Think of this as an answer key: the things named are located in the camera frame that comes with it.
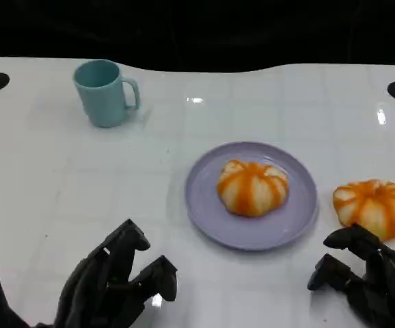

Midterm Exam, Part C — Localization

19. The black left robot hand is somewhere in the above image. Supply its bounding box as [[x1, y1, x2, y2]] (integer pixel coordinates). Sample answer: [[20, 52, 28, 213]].
[[35, 218, 178, 328]]

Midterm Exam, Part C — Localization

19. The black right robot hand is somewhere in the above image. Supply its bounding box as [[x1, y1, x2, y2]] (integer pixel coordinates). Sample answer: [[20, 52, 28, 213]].
[[307, 223, 395, 328]]

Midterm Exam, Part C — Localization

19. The pale green mug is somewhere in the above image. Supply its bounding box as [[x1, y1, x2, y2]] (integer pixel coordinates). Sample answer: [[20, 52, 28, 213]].
[[73, 59, 141, 128]]

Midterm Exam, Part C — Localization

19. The black fabric barrier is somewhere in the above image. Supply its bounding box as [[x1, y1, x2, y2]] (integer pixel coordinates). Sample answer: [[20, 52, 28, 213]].
[[0, 0, 395, 73]]

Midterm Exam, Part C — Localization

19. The orange and white bread roll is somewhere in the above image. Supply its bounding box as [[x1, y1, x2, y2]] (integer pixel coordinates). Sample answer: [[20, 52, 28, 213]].
[[217, 159, 290, 218], [332, 179, 395, 242]]

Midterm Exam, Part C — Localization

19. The lilac plate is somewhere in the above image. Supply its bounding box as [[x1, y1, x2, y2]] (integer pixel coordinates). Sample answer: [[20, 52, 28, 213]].
[[184, 141, 319, 252]]

